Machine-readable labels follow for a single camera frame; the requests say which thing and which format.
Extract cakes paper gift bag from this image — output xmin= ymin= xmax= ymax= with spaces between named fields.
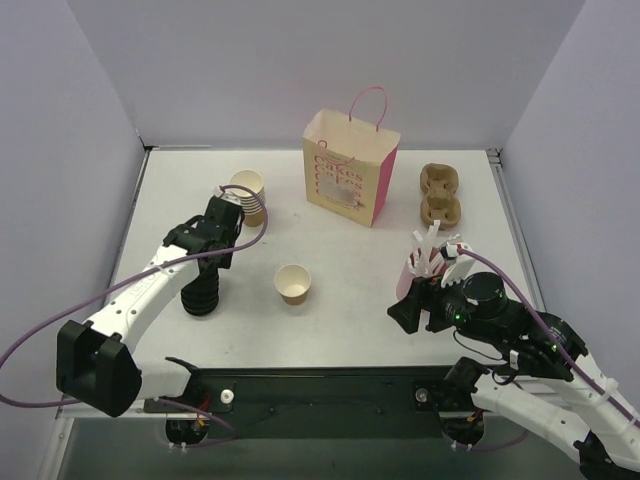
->
xmin=303 ymin=107 xmax=401 ymax=227

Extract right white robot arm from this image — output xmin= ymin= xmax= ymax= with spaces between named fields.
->
xmin=388 ymin=271 xmax=639 ymax=479

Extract brown pulp cup carrier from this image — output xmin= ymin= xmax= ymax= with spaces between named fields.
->
xmin=420 ymin=163 xmax=461 ymax=230

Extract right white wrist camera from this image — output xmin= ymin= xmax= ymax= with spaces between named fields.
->
xmin=439 ymin=240 xmax=475 ymax=288

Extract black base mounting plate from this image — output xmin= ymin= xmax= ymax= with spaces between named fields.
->
xmin=144 ymin=366 xmax=485 ymax=444

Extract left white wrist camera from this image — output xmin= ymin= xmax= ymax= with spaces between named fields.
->
xmin=213 ymin=186 xmax=242 ymax=206

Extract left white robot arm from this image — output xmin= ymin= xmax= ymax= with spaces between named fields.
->
xmin=56 ymin=197 xmax=244 ymax=417

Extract single brown paper cup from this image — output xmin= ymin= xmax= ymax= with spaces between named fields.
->
xmin=274 ymin=264 xmax=311 ymax=306

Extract pink cup holding straws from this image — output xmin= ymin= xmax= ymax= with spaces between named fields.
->
xmin=396 ymin=248 xmax=447 ymax=300

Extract stack of black lids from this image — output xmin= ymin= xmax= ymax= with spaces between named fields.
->
xmin=180 ymin=268 xmax=220 ymax=317

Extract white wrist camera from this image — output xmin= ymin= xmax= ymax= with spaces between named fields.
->
xmin=439 ymin=240 xmax=475 ymax=288
xmin=213 ymin=186 xmax=242 ymax=206

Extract stack of brown paper cups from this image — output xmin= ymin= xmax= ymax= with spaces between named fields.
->
xmin=230 ymin=169 xmax=265 ymax=227

